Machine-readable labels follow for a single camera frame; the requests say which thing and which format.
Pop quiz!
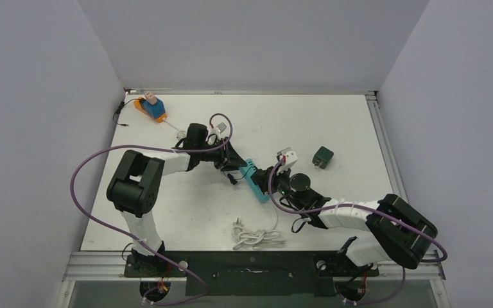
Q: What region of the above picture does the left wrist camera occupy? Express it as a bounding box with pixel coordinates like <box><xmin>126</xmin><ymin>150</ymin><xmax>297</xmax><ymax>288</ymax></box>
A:
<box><xmin>211</xmin><ymin>123</ymin><xmax>228</xmax><ymax>138</ymax></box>

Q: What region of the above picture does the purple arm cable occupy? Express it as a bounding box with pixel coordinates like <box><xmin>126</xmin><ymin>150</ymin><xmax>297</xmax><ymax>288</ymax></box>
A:
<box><xmin>268</xmin><ymin>156</ymin><xmax>449</xmax><ymax>306</ymax></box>
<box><xmin>69</xmin><ymin>113</ymin><xmax>234</xmax><ymax>307</ymax></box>

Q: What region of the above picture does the black cable at corner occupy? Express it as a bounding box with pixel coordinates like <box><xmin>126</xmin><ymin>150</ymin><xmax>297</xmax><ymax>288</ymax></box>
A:
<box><xmin>112</xmin><ymin>98</ymin><xmax>139</xmax><ymax>127</ymax></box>

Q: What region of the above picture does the aluminium right rail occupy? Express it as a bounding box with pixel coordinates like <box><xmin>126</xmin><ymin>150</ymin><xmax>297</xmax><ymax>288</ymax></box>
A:
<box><xmin>365</xmin><ymin>91</ymin><xmax>408</xmax><ymax>201</ymax></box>

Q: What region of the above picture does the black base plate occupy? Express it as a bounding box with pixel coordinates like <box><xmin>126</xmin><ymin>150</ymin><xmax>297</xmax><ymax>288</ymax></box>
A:
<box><xmin>124</xmin><ymin>251</ymin><xmax>379</xmax><ymax>296</ymax></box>

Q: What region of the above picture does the teal power strip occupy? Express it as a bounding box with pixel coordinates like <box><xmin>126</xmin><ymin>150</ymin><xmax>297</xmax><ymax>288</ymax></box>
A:
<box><xmin>239</xmin><ymin>158</ymin><xmax>270</xmax><ymax>204</ymax></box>

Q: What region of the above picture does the green cube plug adapter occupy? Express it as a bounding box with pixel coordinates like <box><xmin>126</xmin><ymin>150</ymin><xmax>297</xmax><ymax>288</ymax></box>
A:
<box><xmin>312</xmin><ymin>146</ymin><xmax>334</xmax><ymax>169</ymax></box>

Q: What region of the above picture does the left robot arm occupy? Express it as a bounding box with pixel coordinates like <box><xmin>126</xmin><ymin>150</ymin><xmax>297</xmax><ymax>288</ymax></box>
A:
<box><xmin>107</xmin><ymin>123</ymin><xmax>247</xmax><ymax>276</ymax></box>

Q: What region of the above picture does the blue plug adapter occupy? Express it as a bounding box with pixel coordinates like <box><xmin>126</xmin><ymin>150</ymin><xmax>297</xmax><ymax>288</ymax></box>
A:
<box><xmin>143</xmin><ymin>99</ymin><xmax>167</xmax><ymax>122</ymax></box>

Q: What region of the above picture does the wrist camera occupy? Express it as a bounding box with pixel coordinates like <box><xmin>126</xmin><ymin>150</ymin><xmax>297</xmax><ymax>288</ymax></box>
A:
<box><xmin>211</xmin><ymin>123</ymin><xmax>228</xmax><ymax>138</ymax></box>
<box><xmin>277</xmin><ymin>148</ymin><xmax>298</xmax><ymax>174</ymax></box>

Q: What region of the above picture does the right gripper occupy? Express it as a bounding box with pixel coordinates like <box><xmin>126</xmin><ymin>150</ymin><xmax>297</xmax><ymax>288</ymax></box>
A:
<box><xmin>255</xmin><ymin>162</ymin><xmax>306</xmax><ymax>210</ymax></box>

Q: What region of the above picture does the white power strip cord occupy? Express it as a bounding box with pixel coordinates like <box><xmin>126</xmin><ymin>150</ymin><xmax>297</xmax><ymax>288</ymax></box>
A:
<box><xmin>230</xmin><ymin>200</ymin><xmax>286</xmax><ymax>251</ymax></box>

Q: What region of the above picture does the aluminium front rail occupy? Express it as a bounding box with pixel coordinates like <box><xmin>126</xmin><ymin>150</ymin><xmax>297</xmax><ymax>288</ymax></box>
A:
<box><xmin>62</xmin><ymin>252</ymin><xmax>188</xmax><ymax>282</ymax></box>

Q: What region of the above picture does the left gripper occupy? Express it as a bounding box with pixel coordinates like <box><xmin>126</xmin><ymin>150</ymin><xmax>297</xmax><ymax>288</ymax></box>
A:
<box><xmin>197</xmin><ymin>137</ymin><xmax>246</xmax><ymax>171</ymax></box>

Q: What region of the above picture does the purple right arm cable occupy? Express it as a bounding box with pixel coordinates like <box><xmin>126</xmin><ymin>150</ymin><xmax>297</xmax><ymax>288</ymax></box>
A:
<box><xmin>268</xmin><ymin>156</ymin><xmax>449</xmax><ymax>306</ymax></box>

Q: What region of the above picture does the white charger plug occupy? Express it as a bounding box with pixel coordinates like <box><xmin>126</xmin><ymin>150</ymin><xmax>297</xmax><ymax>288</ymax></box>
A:
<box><xmin>144</xmin><ymin>92</ymin><xmax>158</xmax><ymax>105</ymax></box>

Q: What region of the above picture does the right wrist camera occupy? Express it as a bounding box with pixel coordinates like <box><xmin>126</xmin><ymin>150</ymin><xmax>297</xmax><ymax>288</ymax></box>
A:
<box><xmin>277</xmin><ymin>148</ymin><xmax>298</xmax><ymax>174</ymax></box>

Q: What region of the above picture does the aluminium rail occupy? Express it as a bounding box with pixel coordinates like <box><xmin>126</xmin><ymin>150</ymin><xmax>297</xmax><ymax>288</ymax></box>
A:
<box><xmin>62</xmin><ymin>252</ymin><xmax>188</xmax><ymax>282</ymax></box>
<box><xmin>365</xmin><ymin>91</ymin><xmax>408</xmax><ymax>201</ymax></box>

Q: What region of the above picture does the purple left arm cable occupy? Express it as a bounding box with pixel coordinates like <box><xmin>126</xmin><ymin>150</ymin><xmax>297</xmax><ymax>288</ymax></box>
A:
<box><xmin>69</xmin><ymin>113</ymin><xmax>234</xmax><ymax>307</ymax></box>

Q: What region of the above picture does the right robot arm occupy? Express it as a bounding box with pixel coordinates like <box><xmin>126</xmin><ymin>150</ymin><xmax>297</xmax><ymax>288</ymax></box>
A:
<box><xmin>250</xmin><ymin>166</ymin><xmax>438</xmax><ymax>275</ymax></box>

